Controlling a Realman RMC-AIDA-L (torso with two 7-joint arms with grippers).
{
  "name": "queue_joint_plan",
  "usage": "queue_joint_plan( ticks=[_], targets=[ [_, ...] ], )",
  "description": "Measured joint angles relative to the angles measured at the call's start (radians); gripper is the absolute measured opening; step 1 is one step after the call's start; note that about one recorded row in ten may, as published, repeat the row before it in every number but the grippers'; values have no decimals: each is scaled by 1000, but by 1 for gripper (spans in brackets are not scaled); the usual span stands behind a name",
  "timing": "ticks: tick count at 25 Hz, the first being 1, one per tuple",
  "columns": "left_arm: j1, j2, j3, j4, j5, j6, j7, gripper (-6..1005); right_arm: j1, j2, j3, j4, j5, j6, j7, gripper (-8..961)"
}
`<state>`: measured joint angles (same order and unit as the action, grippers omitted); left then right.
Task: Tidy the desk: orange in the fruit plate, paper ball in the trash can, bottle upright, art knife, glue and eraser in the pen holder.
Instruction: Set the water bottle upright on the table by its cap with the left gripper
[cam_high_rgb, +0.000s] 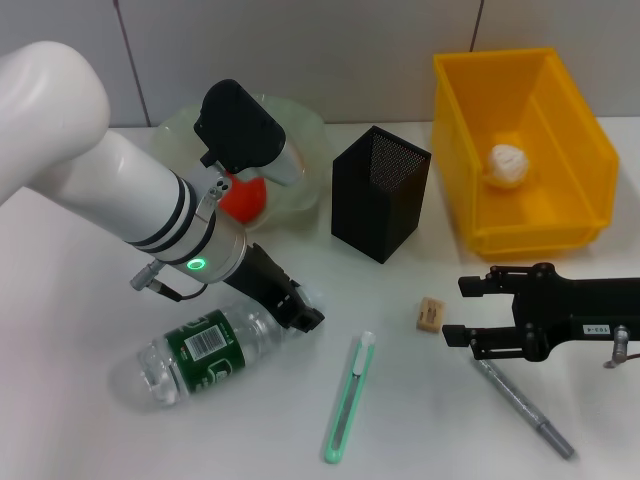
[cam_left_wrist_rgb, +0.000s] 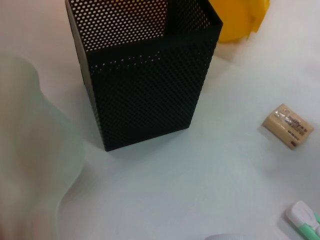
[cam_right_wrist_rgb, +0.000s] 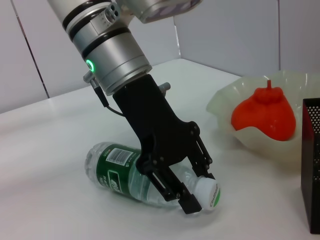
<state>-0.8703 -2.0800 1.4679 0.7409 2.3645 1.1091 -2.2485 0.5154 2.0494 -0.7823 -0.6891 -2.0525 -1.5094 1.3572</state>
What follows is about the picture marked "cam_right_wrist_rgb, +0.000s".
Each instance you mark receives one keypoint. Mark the silver left gripper connector stub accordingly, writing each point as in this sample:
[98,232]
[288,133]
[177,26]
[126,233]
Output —
[165,87]

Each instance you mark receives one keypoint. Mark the clear water bottle green label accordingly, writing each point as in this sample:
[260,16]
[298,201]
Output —
[112,170]

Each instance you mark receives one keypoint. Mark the black mesh pen holder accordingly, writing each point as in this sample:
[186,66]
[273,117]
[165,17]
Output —
[312,175]

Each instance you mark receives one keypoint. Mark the pale green wavy fruit bowl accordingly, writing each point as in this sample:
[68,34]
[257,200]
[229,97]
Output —
[225,100]

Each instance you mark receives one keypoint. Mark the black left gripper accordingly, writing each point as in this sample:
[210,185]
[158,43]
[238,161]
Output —
[155,125]

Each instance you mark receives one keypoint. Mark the orange fruit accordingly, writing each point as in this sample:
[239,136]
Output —
[262,117]

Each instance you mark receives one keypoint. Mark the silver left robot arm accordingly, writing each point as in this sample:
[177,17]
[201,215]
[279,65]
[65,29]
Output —
[112,55]

